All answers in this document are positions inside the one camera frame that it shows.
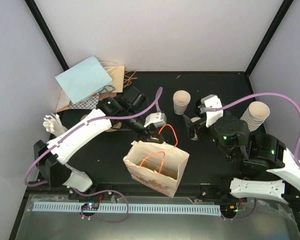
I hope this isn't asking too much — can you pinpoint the cream bear paper bag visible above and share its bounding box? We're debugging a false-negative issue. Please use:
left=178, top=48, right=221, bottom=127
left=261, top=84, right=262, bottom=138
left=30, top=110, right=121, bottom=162
left=123, top=124, right=190, bottom=198

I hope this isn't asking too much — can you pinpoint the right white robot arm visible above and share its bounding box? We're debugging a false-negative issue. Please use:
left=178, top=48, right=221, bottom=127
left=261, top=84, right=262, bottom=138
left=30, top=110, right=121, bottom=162
left=184, top=94, right=300, bottom=212

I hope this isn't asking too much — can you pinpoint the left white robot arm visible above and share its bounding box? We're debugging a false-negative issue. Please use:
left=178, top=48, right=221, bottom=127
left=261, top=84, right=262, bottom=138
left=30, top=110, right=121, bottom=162
left=33, top=87, right=166, bottom=200

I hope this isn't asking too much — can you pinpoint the stack of white cups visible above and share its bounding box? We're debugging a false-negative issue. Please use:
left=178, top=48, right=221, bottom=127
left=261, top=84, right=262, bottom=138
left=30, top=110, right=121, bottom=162
left=240, top=101, right=270, bottom=132

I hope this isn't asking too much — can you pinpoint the checkered paper bag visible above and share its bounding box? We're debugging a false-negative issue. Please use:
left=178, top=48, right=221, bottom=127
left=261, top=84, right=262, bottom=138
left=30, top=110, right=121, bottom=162
left=68, top=93, right=99, bottom=110

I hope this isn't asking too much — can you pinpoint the brown kraft paper bag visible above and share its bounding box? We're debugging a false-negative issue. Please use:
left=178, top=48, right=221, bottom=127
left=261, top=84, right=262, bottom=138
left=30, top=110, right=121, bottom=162
left=55, top=65, right=125, bottom=113

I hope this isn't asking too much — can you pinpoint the light blue paper bag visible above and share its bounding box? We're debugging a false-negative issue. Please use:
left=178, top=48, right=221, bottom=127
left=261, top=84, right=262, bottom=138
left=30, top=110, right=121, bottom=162
left=55, top=55, right=112, bottom=104

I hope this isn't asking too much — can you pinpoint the white plastic cutlery bunch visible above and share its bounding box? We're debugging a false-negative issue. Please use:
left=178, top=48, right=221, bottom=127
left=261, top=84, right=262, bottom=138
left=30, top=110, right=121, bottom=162
left=43, top=113, right=68, bottom=137

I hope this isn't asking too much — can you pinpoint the light blue cable chain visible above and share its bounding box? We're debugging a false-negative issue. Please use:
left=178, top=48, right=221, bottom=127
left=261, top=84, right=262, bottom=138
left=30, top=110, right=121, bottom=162
left=32, top=201, right=223, bottom=218

